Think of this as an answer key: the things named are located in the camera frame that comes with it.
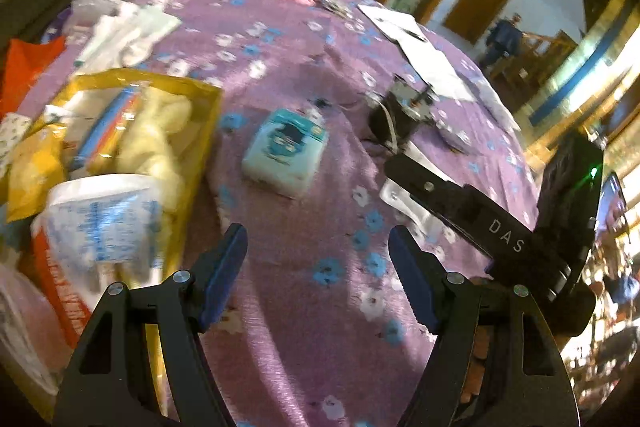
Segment blue sponge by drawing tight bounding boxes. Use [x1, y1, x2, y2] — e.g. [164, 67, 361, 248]
[68, 86, 142, 176]

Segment purple floral tablecloth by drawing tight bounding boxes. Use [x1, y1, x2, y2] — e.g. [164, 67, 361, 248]
[19, 0, 542, 427]

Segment person in dark jacket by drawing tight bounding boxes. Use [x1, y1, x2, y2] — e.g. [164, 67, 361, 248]
[478, 13, 523, 72]

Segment white red plastic bag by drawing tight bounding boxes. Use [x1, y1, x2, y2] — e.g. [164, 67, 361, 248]
[32, 227, 92, 349]

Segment black pen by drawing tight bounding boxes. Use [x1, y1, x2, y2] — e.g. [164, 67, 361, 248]
[402, 28, 426, 42]

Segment yellow plush towel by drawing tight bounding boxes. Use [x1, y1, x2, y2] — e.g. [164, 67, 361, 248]
[114, 86, 192, 213]

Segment orange red shopping bag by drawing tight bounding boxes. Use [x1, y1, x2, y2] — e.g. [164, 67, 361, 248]
[1, 36, 66, 116]

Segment white printed pouch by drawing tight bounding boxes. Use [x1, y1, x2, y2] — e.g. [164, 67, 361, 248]
[380, 141, 448, 232]

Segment white paper sheets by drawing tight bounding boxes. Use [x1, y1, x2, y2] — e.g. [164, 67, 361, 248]
[358, 3, 475, 102]

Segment yellow snack packet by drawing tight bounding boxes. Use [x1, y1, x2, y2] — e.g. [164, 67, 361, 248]
[6, 124, 66, 222]

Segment white gloves pile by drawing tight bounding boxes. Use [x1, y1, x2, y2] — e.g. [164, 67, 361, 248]
[74, 2, 181, 74]

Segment teal tissue pack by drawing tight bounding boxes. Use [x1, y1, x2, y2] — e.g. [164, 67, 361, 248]
[241, 108, 329, 199]

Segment white blue wipes pack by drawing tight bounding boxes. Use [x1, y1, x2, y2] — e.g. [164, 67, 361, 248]
[42, 173, 162, 291]

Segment patterned small carton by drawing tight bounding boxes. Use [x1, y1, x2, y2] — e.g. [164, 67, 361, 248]
[0, 113, 32, 178]

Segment black electric motor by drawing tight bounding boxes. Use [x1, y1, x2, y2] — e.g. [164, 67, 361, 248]
[368, 75, 439, 154]

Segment smartphone on stand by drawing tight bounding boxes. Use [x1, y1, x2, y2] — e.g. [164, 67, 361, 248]
[594, 171, 629, 247]

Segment yellow edged white box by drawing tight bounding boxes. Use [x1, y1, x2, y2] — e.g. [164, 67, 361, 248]
[0, 67, 224, 413]

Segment white crumpled tissue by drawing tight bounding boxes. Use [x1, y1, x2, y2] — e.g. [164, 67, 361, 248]
[472, 77, 521, 131]

